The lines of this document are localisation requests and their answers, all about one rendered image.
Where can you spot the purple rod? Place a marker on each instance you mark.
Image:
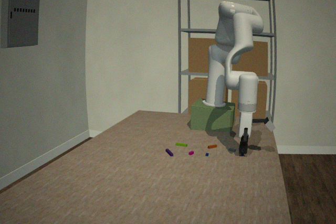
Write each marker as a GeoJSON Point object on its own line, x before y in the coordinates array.
{"type": "Point", "coordinates": [169, 152]}

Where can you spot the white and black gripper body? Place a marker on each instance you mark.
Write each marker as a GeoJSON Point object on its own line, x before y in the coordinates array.
{"type": "Point", "coordinates": [245, 121]}

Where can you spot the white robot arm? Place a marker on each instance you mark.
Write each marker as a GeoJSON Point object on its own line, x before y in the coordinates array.
{"type": "Point", "coordinates": [234, 33]}

